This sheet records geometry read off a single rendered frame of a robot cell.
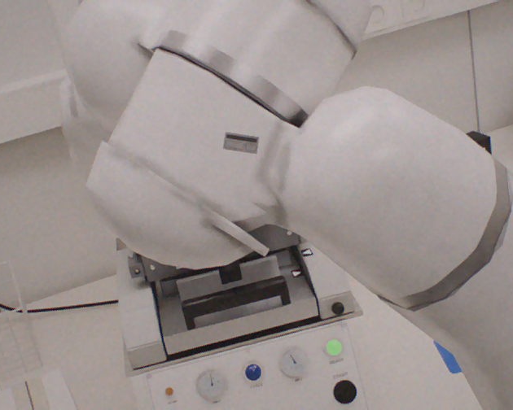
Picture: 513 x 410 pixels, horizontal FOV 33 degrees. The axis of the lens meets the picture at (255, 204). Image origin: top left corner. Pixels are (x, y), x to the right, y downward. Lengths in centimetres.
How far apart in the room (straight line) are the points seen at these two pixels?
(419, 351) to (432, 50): 84
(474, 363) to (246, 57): 24
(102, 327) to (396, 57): 89
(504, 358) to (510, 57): 168
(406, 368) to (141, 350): 45
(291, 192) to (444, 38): 162
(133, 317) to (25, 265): 70
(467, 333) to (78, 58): 30
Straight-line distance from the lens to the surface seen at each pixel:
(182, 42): 51
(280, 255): 131
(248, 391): 124
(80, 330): 174
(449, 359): 144
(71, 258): 191
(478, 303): 51
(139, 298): 126
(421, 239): 47
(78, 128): 74
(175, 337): 121
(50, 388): 143
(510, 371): 56
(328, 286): 123
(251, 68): 49
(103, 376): 158
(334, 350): 124
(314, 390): 125
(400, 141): 46
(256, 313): 121
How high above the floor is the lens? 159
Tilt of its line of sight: 24 degrees down
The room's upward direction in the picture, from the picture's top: 12 degrees counter-clockwise
